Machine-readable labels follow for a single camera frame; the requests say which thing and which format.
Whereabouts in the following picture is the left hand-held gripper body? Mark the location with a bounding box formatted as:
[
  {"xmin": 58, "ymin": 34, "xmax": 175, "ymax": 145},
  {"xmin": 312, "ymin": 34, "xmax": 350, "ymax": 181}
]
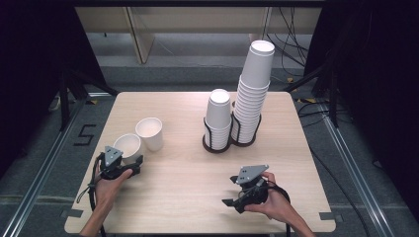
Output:
[{"xmin": 98, "ymin": 145, "xmax": 142, "ymax": 181}]

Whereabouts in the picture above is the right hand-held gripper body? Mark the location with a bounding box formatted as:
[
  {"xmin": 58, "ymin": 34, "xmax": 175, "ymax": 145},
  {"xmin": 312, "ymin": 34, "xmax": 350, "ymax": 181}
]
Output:
[{"xmin": 230, "ymin": 164, "xmax": 271, "ymax": 214}]

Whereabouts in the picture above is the white paper cup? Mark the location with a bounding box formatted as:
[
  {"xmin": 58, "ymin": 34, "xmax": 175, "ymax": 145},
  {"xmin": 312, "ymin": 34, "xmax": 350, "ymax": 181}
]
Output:
[
  {"xmin": 113, "ymin": 132, "xmax": 143, "ymax": 166},
  {"xmin": 134, "ymin": 117, "xmax": 165, "ymax": 153}
]

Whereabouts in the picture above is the black wire cup holder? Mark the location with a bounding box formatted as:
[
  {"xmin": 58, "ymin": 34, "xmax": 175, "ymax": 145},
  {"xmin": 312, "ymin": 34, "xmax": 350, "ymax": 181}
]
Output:
[{"xmin": 202, "ymin": 111, "xmax": 263, "ymax": 154}]

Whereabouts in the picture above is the short stack of white cups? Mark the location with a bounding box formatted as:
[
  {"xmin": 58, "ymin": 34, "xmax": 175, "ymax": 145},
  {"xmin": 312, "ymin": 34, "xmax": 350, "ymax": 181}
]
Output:
[{"xmin": 204, "ymin": 88, "xmax": 233, "ymax": 152}]

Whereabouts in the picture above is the tall stack of white cups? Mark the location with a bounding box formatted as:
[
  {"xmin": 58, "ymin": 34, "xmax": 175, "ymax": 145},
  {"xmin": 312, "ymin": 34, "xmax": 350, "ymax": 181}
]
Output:
[{"xmin": 230, "ymin": 39, "xmax": 276, "ymax": 145}]

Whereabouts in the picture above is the person's left hand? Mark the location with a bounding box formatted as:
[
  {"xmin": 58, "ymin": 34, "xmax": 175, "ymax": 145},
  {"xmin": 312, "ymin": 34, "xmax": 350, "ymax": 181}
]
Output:
[{"xmin": 94, "ymin": 162, "xmax": 133, "ymax": 211}]

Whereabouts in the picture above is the person's right hand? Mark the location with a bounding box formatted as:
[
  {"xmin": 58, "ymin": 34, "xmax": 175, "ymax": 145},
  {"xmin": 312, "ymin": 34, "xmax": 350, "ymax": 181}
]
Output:
[{"xmin": 243, "ymin": 171, "xmax": 293, "ymax": 225}]

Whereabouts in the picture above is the black metal stand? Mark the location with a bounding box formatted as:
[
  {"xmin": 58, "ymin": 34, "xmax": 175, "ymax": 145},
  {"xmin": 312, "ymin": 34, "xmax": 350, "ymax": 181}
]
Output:
[
  {"xmin": 58, "ymin": 67, "xmax": 119, "ymax": 132},
  {"xmin": 282, "ymin": 48, "xmax": 341, "ymax": 128}
]

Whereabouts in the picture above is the dark curtain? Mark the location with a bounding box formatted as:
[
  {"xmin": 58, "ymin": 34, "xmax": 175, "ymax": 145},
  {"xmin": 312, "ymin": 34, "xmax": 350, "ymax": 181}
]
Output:
[
  {"xmin": 0, "ymin": 0, "xmax": 107, "ymax": 174},
  {"xmin": 304, "ymin": 0, "xmax": 419, "ymax": 213}
]

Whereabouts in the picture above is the leaning beige wooden board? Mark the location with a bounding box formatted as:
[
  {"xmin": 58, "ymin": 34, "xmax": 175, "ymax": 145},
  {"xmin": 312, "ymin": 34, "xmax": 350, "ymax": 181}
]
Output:
[{"xmin": 123, "ymin": 7, "xmax": 156, "ymax": 65}]

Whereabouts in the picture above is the wide beige wooden panel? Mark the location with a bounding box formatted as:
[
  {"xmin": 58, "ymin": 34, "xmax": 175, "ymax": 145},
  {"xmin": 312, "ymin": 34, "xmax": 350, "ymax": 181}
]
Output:
[{"xmin": 75, "ymin": 6, "xmax": 322, "ymax": 36}]

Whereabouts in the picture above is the left hand-held gripper cable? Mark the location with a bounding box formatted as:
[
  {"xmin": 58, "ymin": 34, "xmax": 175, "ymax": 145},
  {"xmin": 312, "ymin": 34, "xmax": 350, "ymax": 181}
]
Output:
[{"xmin": 76, "ymin": 152, "xmax": 107, "ymax": 237}]

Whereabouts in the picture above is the hand-held gripper cable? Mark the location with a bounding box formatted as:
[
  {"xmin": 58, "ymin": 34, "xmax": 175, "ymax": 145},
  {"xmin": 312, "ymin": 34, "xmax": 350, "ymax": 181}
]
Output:
[
  {"xmin": 263, "ymin": 184, "xmax": 293, "ymax": 237},
  {"xmin": 76, "ymin": 152, "xmax": 107, "ymax": 237}
]

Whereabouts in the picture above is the right hand-held gripper cable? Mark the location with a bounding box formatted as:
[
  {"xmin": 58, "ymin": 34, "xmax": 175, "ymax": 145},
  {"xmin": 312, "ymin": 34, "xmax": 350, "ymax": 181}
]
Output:
[{"xmin": 263, "ymin": 184, "xmax": 293, "ymax": 237}]

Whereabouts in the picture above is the aluminium floor rail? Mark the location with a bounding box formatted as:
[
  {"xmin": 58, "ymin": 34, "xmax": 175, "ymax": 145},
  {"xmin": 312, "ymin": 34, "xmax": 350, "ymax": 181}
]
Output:
[
  {"xmin": 319, "ymin": 110, "xmax": 393, "ymax": 237},
  {"xmin": 0, "ymin": 92, "xmax": 93, "ymax": 237}
]

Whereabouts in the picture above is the bundle of black cables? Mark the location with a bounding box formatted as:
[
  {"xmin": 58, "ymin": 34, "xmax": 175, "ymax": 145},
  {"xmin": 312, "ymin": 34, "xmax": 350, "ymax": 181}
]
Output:
[{"xmin": 266, "ymin": 6, "xmax": 311, "ymax": 68}]

